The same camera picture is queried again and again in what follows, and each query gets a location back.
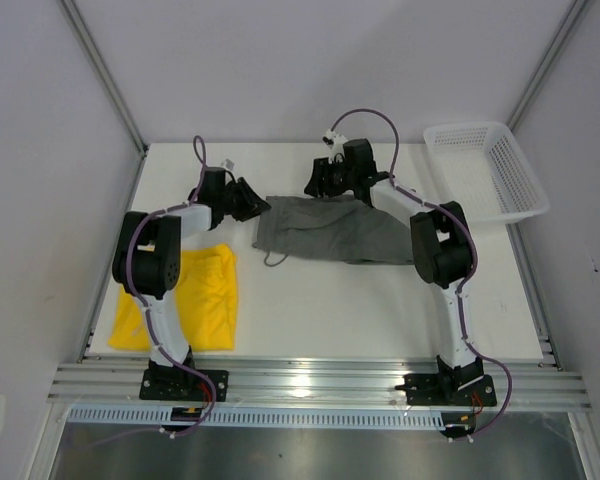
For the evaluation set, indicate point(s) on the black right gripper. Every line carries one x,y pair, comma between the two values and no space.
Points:
321,170

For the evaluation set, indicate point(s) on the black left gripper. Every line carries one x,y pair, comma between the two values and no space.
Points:
253,205

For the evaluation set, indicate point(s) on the grey shorts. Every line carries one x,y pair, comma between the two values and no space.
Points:
341,229

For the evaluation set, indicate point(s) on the yellow shorts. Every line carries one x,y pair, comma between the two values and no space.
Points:
206,298

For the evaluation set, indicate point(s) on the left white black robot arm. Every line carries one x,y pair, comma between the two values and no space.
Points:
147,261

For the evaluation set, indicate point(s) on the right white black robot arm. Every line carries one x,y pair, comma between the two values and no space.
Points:
444,253

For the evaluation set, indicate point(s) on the white plastic basket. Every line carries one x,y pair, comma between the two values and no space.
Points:
481,166

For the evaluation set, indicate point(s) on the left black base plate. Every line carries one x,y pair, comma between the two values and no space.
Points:
172,384

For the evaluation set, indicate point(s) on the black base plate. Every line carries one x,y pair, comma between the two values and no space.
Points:
172,384
423,389

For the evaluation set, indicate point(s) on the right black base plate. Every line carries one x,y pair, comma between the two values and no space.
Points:
423,389

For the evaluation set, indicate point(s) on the white slotted cable duct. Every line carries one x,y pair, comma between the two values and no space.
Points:
260,417

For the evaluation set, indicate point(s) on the left aluminium frame post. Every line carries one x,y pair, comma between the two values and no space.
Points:
96,60

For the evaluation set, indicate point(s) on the aluminium frame post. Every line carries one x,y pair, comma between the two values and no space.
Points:
566,30
96,60

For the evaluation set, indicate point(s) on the aluminium mounting rail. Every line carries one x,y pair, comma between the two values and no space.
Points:
311,383

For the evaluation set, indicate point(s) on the right aluminium frame post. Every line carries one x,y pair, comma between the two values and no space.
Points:
566,30

